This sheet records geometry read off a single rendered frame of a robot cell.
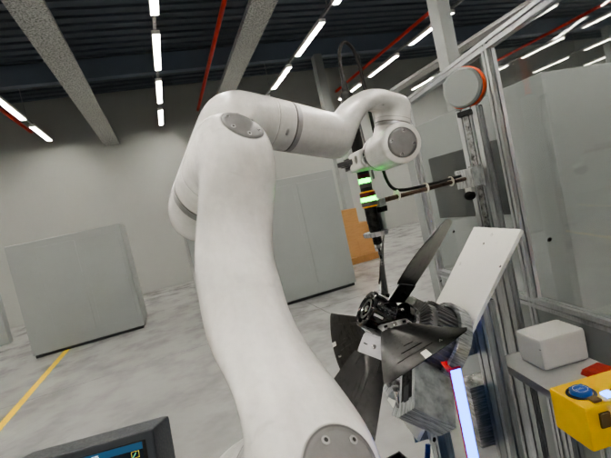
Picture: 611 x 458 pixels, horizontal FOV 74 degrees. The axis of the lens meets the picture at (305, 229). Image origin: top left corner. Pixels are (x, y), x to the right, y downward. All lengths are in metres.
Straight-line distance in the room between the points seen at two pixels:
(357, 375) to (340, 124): 0.76
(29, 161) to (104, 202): 2.16
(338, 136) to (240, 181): 0.33
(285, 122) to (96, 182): 12.69
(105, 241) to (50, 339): 1.86
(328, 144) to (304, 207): 6.05
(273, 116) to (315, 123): 0.08
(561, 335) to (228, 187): 1.34
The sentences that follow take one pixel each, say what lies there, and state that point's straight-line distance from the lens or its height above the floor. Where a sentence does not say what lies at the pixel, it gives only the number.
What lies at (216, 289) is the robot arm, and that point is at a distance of 0.46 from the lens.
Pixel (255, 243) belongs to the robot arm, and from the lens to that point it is 0.49.
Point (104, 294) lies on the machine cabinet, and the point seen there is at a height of 0.77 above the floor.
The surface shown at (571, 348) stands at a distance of 1.67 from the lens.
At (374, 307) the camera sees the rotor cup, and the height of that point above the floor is 1.24.
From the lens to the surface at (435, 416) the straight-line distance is 1.20.
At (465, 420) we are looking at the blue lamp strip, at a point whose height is 1.08.
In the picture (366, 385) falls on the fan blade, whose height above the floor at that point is 1.03.
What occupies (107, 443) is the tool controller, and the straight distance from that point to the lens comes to 0.85.
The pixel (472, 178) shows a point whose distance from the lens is 1.63.
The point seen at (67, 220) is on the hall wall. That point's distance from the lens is 13.38.
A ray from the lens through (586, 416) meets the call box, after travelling 1.02.
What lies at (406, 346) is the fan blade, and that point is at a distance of 1.05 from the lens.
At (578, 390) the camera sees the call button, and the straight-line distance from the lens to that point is 1.06.
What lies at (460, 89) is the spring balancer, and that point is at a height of 1.87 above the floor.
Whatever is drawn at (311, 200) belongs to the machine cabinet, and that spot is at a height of 1.60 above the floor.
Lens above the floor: 1.58
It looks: 4 degrees down
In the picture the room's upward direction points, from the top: 13 degrees counter-clockwise
